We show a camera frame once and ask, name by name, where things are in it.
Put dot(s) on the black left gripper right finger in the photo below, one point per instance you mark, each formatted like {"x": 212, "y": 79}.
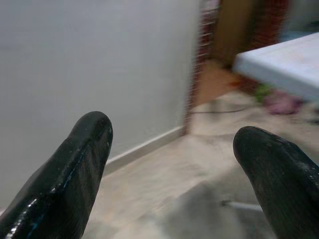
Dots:
{"x": 281, "y": 179}

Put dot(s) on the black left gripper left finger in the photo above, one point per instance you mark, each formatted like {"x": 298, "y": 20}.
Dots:
{"x": 64, "y": 179}

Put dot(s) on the purple cloth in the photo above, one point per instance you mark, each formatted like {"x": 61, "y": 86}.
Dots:
{"x": 281, "y": 104}

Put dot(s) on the green object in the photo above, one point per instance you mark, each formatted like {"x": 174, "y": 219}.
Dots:
{"x": 263, "y": 93}

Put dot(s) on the white baseboard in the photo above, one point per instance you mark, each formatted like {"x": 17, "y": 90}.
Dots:
{"x": 149, "y": 147}

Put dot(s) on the white table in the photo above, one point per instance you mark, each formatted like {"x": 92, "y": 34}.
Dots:
{"x": 286, "y": 64}

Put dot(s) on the brown wooden door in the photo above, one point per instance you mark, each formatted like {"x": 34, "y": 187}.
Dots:
{"x": 234, "y": 30}

